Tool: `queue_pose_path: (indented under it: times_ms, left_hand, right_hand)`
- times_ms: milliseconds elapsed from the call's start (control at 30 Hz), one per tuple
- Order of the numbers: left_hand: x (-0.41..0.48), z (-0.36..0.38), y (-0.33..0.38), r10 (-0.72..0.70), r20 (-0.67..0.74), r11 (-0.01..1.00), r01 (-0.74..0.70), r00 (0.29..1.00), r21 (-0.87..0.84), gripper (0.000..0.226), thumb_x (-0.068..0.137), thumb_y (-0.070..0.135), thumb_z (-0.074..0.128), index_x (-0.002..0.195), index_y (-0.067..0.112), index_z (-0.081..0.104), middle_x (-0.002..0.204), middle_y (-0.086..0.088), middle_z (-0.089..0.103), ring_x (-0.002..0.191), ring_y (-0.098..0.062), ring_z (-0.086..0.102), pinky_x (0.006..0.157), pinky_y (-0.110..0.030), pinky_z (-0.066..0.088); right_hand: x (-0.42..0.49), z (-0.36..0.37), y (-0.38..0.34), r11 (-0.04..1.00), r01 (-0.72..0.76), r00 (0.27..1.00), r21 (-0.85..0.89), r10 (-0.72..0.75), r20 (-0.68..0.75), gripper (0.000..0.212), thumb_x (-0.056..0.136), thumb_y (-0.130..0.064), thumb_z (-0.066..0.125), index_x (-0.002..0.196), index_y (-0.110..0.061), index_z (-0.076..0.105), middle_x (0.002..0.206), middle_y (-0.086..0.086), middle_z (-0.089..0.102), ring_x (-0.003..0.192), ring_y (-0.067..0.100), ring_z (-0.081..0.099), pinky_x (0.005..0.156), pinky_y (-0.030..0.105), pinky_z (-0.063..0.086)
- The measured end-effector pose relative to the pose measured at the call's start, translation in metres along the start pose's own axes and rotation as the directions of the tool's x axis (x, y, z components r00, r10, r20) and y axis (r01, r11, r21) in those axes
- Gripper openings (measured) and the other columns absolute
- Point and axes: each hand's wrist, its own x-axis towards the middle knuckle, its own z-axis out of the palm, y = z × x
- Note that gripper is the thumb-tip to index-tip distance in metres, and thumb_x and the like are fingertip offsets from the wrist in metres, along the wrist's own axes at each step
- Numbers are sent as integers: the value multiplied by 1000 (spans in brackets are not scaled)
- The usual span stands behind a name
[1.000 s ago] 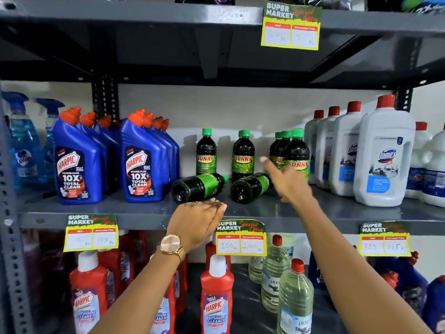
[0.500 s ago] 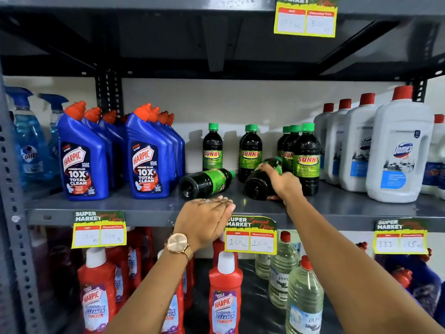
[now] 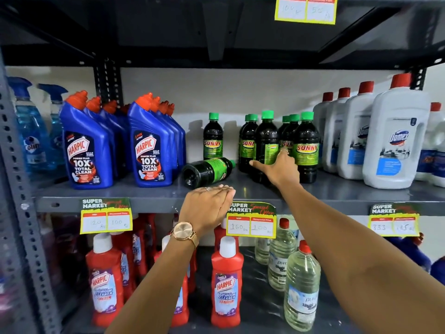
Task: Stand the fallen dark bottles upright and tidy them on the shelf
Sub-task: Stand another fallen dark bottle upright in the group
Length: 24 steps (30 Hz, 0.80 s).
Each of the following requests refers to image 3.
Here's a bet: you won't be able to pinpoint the person's right hand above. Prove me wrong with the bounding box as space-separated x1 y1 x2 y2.
249 149 300 189

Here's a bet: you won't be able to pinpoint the person's left hand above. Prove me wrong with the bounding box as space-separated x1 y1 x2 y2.
178 184 236 238

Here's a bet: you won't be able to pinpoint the dark green-capped cleaner bottle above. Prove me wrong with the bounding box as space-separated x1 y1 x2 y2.
255 110 281 185

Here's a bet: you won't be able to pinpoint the person's left forearm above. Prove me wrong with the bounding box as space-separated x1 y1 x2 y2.
106 236 199 334

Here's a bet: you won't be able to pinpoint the person's right forearm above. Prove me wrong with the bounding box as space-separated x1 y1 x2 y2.
276 182 445 334

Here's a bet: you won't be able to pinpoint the yellow and green price tag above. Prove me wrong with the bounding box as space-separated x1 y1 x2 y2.
80 197 133 235
226 202 277 239
367 202 420 238

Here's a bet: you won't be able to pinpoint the group of dark green-capped bottles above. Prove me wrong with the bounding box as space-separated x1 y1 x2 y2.
181 110 320 190

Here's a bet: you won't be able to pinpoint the rose gold wristwatch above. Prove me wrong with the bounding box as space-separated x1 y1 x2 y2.
170 221 200 249

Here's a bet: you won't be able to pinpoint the clear liquid red-capped bottle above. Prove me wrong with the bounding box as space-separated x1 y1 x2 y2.
255 237 272 265
284 240 321 332
268 218 297 292

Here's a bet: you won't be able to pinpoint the rows of blue orange-capped bottles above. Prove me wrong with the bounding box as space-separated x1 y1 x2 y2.
59 90 187 190

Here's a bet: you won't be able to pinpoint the grey metal shelving rack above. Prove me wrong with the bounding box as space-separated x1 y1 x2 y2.
0 0 445 334

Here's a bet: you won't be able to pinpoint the row of white red-capped jugs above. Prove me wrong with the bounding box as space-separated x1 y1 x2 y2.
312 73 445 190

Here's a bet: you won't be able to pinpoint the group of red white-capped bottles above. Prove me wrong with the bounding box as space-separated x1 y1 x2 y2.
86 214 244 329

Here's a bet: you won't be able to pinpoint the dark blue bottle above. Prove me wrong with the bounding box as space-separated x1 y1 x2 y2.
430 257 445 286
386 234 432 272

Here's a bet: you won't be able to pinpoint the blue glass cleaner spray bottle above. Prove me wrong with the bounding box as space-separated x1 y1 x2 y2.
38 83 69 167
8 77 57 171

